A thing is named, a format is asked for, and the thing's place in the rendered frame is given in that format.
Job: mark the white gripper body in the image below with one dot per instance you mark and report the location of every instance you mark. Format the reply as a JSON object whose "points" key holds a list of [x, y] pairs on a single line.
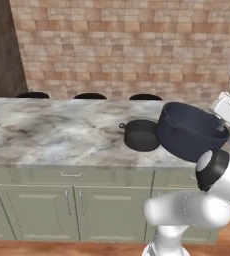
{"points": [[226, 108]]}

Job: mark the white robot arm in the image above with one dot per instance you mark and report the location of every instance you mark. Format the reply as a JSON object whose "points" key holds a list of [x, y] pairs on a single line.
{"points": [[187, 210]]}

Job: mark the large dark blue pot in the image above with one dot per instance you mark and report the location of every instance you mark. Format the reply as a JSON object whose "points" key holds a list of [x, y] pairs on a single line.
{"points": [[187, 140]]}

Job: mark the small black pot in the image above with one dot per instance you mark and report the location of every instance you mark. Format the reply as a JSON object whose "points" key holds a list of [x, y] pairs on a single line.
{"points": [[142, 138]]}

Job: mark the black stool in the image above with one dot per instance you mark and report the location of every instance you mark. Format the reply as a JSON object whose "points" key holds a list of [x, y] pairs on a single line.
{"points": [[32, 95], [145, 97], [89, 96]]}

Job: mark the wide green drawer front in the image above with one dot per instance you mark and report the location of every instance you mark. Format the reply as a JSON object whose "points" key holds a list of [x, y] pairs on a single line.
{"points": [[113, 175]]}

